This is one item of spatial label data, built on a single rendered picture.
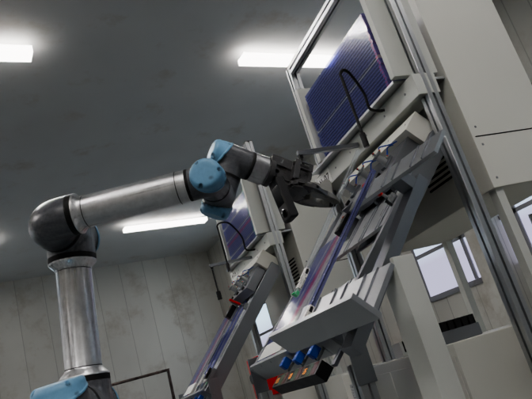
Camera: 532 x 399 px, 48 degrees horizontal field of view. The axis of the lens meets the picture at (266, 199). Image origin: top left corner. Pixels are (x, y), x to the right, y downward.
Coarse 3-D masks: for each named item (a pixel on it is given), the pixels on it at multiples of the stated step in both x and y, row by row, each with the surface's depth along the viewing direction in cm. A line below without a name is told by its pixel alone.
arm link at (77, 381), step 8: (80, 376) 127; (56, 384) 123; (64, 384) 123; (72, 384) 124; (80, 384) 125; (32, 392) 124; (40, 392) 122; (48, 392) 122; (56, 392) 122; (64, 392) 122; (72, 392) 123; (80, 392) 124; (88, 392) 128; (96, 392) 133
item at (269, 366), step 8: (320, 344) 152; (328, 344) 149; (336, 344) 146; (280, 352) 174; (288, 352) 169; (304, 352) 162; (328, 352) 153; (336, 352) 150; (264, 360) 187; (272, 360) 183; (280, 360) 179; (312, 360) 164; (256, 368) 198; (264, 368) 194; (272, 368) 189; (280, 368) 185; (288, 368) 181; (296, 368) 177; (264, 376) 201; (272, 376) 196
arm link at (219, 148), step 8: (216, 144) 148; (224, 144) 148; (232, 144) 150; (208, 152) 153; (216, 152) 147; (224, 152) 147; (232, 152) 148; (240, 152) 149; (248, 152) 150; (216, 160) 148; (224, 160) 148; (232, 160) 148; (240, 160) 149; (248, 160) 149; (224, 168) 147; (232, 168) 148; (240, 168) 149; (248, 168) 149; (240, 176) 150; (248, 176) 151
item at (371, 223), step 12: (396, 192) 175; (372, 204) 195; (384, 204) 180; (372, 216) 185; (384, 216) 171; (360, 228) 190; (372, 228) 175; (348, 240) 195; (360, 240) 180; (372, 240) 185; (348, 252) 188
